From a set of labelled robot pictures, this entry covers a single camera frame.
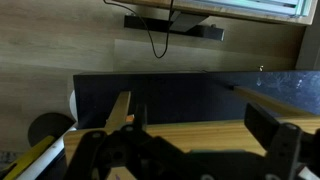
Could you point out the dark blue rug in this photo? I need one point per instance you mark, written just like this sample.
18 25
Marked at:
180 96

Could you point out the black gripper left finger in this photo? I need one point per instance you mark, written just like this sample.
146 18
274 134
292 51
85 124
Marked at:
140 116

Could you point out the white coat rack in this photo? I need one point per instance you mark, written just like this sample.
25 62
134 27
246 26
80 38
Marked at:
43 160

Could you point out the small wooden table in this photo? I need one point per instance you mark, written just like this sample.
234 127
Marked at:
119 110

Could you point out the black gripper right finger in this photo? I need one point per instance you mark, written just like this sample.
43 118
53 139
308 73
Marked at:
261 126

